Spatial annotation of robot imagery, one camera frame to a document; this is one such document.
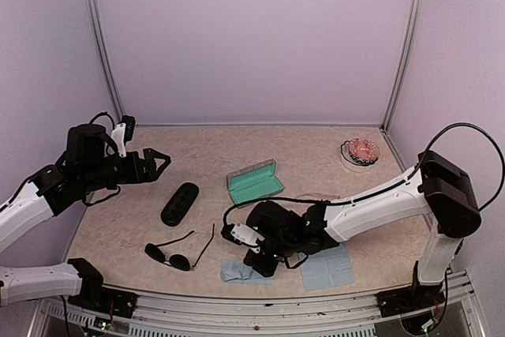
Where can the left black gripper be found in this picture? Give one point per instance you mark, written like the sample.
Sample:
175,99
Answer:
136,175

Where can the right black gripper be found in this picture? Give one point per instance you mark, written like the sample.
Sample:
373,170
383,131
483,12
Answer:
265,269

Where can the blue cleaning cloth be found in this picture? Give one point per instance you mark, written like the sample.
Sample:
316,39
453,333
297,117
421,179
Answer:
328,268
234,271

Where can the grey glasses case green lining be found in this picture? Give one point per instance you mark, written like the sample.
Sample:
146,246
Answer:
253,182

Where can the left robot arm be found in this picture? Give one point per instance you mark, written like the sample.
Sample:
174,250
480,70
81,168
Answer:
93,160

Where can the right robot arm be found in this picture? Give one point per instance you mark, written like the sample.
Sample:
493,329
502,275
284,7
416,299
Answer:
435,186

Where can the black round sunglasses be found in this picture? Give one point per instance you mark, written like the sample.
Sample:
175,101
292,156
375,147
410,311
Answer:
177,261

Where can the black oval glasses case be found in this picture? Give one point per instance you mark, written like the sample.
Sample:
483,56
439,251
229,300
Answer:
179,204

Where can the red patterned bowl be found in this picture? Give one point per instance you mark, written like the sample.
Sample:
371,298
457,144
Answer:
359,154

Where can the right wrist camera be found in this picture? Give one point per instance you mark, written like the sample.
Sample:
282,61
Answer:
240,234

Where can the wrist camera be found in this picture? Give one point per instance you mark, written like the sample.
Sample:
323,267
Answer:
240,234
122,133

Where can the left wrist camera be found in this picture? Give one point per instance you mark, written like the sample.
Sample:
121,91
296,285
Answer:
122,133

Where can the clear frame glasses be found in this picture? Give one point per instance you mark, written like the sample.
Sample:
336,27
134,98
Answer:
318,196

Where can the aluminium front rail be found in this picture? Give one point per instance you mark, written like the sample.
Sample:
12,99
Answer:
358,314

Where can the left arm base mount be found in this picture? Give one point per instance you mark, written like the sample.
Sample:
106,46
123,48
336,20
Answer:
102,293

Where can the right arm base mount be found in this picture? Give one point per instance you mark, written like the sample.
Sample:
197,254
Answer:
410,298

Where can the right aluminium corner post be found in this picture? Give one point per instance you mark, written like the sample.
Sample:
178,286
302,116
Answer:
403,62

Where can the aluminium corner post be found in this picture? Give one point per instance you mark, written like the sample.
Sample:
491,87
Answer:
104,59
403,62

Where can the left aluminium corner post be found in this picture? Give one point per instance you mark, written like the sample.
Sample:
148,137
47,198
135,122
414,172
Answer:
104,59

